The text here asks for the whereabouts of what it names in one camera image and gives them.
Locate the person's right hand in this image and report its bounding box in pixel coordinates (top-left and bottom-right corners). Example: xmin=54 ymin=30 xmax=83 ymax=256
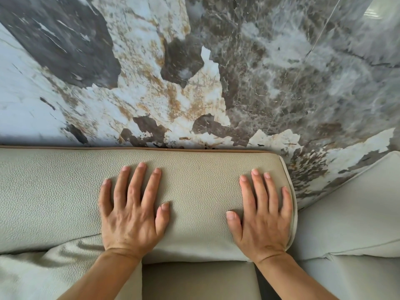
xmin=226 ymin=169 xmax=294 ymax=264

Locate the pale grey sofa seat cushion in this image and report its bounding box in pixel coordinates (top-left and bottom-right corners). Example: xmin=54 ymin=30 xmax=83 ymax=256
xmin=298 ymin=254 xmax=400 ymax=300

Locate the pale grey leather sofa cushion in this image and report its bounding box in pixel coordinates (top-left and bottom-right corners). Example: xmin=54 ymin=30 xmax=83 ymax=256
xmin=289 ymin=151 xmax=400 ymax=261

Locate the beige leather sofa seat cushion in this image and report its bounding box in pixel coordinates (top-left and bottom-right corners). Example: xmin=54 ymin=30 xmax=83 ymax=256
xmin=142 ymin=261 xmax=262 ymax=300

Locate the beige leather sofa back cushion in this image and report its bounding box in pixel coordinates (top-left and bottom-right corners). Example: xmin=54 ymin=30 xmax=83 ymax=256
xmin=0 ymin=146 xmax=298 ymax=265

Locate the person's right forearm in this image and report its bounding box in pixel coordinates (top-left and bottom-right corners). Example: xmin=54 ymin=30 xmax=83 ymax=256
xmin=254 ymin=252 xmax=340 ymax=300

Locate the person's left forearm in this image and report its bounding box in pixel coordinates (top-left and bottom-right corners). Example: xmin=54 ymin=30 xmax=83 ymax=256
xmin=58 ymin=249 xmax=143 ymax=300

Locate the person's left hand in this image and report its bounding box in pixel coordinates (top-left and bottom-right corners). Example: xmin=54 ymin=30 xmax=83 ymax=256
xmin=98 ymin=162 xmax=170 ymax=260

